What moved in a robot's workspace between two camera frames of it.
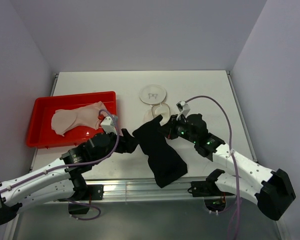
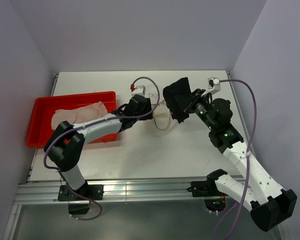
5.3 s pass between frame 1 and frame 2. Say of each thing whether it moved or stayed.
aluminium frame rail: stayed
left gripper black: moved
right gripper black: moved
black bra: moved
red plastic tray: stayed
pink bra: stayed
